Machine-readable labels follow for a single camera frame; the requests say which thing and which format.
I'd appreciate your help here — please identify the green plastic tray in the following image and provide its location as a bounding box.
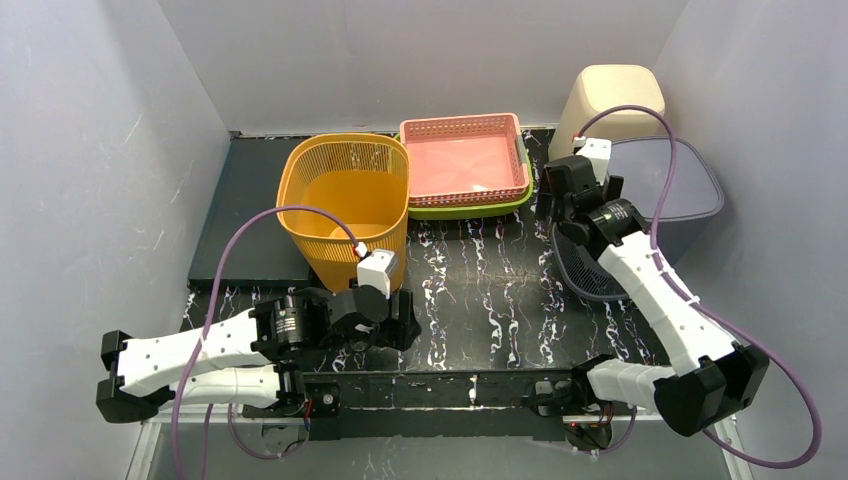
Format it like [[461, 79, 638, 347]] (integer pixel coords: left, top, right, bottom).
[[405, 131, 533, 220]]

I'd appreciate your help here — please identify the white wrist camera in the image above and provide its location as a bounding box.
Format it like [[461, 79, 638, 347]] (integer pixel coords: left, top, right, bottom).
[[572, 136, 612, 185], [354, 242, 398, 299]]

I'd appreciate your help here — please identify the cream bin liner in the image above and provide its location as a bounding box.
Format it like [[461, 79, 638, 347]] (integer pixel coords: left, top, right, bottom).
[[548, 64, 665, 160]]

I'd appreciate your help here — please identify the dark grey flat box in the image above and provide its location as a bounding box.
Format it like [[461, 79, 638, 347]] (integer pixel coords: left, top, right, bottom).
[[187, 137, 317, 291]]

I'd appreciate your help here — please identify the orange slatted waste bin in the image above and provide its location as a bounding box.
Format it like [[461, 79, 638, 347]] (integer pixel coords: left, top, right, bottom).
[[276, 133, 410, 292]]

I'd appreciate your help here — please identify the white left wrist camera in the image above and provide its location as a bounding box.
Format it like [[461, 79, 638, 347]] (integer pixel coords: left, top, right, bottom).
[[354, 242, 398, 299]]

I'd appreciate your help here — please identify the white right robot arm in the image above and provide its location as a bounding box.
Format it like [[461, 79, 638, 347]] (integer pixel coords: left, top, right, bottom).
[[537, 156, 770, 437]]

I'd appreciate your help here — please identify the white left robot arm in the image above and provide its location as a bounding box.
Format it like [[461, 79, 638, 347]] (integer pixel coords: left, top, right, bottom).
[[95, 286, 421, 424]]

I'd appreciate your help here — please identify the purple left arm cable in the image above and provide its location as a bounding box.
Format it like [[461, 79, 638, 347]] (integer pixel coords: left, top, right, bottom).
[[170, 205, 369, 480]]

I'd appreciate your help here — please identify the grey slatted waste bin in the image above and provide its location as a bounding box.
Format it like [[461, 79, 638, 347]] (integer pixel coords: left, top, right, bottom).
[[551, 136, 726, 303]]

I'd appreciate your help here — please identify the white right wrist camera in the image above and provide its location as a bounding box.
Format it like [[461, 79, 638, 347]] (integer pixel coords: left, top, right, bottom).
[[572, 136, 612, 185]]

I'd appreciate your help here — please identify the pink perforated basket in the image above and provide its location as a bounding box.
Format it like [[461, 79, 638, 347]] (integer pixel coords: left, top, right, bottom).
[[399, 113, 530, 208]]

